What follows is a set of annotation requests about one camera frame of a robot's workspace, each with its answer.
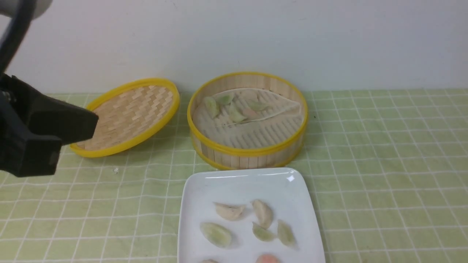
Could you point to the green dumpling steamer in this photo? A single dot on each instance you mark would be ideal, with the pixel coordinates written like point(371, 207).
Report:
point(211, 106)
point(234, 114)
point(285, 234)
point(225, 99)
point(257, 106)

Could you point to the pink dumpling steamer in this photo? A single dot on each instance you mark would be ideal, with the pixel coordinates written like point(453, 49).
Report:
point(267, 258)
point(250, 113)

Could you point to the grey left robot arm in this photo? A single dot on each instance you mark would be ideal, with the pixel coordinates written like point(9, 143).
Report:
point(33, 126)

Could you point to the white square plate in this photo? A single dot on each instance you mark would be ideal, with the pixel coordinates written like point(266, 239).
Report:
point(283, 189)

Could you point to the small green dumpling on plate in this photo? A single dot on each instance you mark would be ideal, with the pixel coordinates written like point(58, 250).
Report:
point(262, 234)

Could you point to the green dumpling on plate left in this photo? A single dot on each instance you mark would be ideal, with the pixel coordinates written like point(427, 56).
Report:
point(216, 234)

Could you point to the bamboo steamer basket yellow rim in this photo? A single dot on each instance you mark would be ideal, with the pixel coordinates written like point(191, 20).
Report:
point(223, 157)

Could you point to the white steamer liner cloth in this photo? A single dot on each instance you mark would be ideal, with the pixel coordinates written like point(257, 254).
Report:
point(281, 120)

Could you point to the green dumpling steamer top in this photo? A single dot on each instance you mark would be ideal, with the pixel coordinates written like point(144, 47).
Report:
point(225, 99)

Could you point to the bamboo steamer lid yellow rim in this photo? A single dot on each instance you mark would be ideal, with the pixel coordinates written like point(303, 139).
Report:
point(129, 115)

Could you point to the green checkered tablecloth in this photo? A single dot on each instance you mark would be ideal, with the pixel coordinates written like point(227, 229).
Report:
point(386, 171)

